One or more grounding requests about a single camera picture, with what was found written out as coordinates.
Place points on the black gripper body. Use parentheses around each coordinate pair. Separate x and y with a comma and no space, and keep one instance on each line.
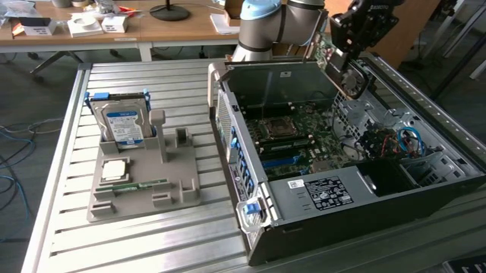
(380,7)

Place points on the graphics card with black shroud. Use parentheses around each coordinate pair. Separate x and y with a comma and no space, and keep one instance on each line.
(353,82)

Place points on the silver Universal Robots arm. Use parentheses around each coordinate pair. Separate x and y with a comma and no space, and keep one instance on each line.
(258,31)

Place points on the wooden cabinet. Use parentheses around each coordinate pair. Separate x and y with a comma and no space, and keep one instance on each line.
(415,28)

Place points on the white paper stack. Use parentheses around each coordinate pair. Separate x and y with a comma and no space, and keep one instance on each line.
(224,27)

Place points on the CPU socket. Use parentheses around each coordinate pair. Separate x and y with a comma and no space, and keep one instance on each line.
(280,128)

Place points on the green motherboard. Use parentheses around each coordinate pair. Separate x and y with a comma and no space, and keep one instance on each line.
(327,142)

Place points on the black round lamp base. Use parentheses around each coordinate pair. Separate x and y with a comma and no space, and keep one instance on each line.
(169,14)

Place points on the blue expansion slot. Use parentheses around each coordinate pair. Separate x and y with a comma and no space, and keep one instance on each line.
(280,162)

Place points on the grey metal disk bay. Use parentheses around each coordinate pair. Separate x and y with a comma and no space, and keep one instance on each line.
(433,167)

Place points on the black plastic fan shroud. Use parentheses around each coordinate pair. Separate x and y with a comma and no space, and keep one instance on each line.
(388,176)

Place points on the grey power supply unit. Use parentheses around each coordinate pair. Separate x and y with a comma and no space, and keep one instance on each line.
(293,199)

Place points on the small white box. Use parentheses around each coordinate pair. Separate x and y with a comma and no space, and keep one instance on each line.
(114,25)

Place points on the blue case latch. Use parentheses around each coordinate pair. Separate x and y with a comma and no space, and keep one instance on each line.
(252,209)

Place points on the white box with tape roll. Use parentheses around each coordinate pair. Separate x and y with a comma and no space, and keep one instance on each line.
(86,27)

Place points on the wooden desk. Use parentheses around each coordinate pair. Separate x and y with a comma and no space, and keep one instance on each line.
(77,41)

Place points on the black open PC case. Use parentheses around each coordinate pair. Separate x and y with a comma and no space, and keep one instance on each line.
(343,236)

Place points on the grey parts rack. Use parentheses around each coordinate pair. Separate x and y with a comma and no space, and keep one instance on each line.
(149,182)

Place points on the silver CPU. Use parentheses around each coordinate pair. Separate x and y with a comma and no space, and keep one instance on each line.
(114,170)

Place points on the green RAM stick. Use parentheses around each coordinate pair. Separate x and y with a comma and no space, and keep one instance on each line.
(129,186)

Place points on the white box with black inlay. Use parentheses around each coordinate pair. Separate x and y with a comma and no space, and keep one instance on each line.
(38,27)

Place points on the hard disk with blue bracket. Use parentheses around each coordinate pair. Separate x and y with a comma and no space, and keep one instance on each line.
(122,125)

